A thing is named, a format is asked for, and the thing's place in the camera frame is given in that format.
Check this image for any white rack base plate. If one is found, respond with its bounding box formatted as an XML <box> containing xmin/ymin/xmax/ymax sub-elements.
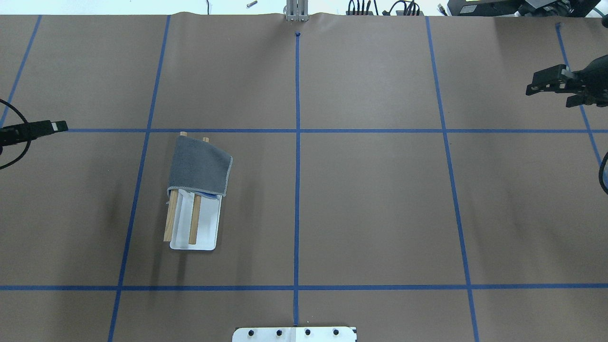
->
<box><xmin>169</xmin><ymin>189</ymin><xmax>222</xmax><ymax>251</ymax></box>

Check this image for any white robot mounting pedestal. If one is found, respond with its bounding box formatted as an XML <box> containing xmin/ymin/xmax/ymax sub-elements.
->
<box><xmin>232</xmin><ymin>326</ymin><xmax>358</xmax><ymax>342</ymax></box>

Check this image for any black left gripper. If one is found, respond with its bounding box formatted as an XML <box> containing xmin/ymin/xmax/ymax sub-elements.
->
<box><xmin>0</xmin><ymin>121</ymin><xmax>69</xmax><ymax>147</ymax></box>

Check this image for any black equipment at table edge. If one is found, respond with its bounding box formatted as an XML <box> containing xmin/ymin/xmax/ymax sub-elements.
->
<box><xmin>447</xmin><ymin>0</ymin><xmax>600</xmax><ymax>18</ymax></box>

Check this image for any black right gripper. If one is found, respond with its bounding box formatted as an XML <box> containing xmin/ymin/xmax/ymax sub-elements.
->
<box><xmin>526</xmin><ymin>56</ymin><xmax>608</xmax><ymax>108</ymax></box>

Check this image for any aluminium frame post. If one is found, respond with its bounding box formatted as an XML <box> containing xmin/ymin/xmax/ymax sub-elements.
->
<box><xmin>284</xmin><ymin>0</ymin><xmax>310</xmax><ymax>22</ymax></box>

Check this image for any grey-blue microfibre towel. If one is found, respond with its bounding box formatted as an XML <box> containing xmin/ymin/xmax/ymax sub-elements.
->
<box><xmin>167</xmin><ymin>135</ymin><xmax>234</xmax><ymax>197</ymax></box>

